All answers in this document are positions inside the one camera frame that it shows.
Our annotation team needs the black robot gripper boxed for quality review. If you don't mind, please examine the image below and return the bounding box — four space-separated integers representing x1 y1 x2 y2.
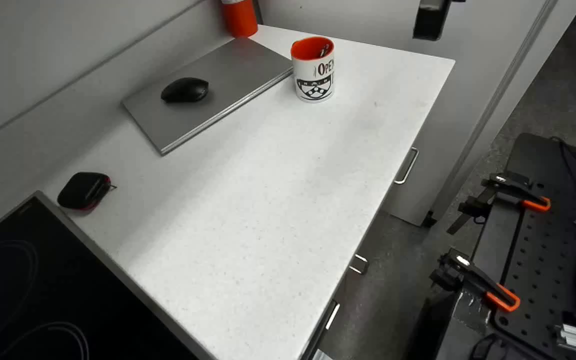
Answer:
413 0 469 41

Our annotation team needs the white cabinet front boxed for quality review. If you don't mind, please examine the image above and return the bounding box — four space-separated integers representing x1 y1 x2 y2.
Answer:
380 57 467 228

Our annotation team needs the white mug with orange inside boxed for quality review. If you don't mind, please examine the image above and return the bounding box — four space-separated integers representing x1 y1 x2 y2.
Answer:
291 34 339 101

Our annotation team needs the orange cylindrical container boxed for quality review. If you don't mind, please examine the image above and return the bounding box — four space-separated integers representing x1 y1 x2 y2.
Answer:
219 0 262 40

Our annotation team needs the silver closed laptop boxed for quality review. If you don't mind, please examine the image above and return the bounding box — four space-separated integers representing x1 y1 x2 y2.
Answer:
121 35 297 158

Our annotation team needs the black computer mouse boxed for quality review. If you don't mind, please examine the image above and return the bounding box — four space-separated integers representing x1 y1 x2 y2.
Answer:
161 75 211 105

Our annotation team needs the black perforated mounting board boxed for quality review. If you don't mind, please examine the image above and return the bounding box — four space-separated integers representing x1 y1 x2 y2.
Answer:
427 132 576 360

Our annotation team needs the small black pouch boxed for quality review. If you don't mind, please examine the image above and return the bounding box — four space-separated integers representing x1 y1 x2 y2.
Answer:
57 170 115 211

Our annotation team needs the black induction cooktop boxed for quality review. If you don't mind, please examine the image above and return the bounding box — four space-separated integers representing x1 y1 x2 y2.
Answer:
0 190 219 360

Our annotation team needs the long silver drawer handle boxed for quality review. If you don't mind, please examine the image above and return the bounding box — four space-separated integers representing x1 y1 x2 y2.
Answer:
392 146 423 188

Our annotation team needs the black clamp with orange handle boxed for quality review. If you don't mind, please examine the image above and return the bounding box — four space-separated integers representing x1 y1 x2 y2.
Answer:
430 247 524 316
459 171 554 219

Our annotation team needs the short silver drawer handle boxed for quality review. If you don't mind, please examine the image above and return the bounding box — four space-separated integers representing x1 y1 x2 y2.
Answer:
349 252 370 276

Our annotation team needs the slim silver drawer handle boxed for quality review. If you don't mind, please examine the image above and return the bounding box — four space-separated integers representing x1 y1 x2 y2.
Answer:
322 302 342 332

